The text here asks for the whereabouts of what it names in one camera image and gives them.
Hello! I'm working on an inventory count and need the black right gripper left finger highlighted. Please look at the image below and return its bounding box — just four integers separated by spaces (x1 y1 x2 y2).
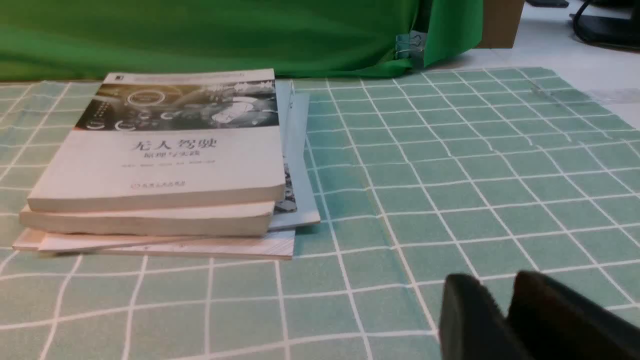
439 273 532 360

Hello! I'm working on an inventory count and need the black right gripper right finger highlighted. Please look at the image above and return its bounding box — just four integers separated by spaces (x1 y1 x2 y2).
507 271 640 360

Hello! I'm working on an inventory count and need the green checkered tablecloth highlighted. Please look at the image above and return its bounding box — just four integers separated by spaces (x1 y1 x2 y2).
0 68 640 360

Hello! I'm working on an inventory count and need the thin white bottom book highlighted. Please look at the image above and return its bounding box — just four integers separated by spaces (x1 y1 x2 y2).
13 228 296 260

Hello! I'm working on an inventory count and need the metal binder clip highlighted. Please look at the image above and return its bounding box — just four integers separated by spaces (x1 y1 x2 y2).
394 30 428 69

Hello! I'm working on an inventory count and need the black chair base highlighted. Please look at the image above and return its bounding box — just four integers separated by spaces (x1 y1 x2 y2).
570 0 640 51

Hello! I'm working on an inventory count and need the brown cardboard box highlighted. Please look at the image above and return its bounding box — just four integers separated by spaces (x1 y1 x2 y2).
476 0 525 49

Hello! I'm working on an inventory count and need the white top book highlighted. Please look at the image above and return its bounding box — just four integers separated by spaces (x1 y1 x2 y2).
27 68 286 213

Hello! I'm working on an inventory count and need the green backdrop cloth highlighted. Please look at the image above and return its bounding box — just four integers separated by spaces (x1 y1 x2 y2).
0 0 483 82

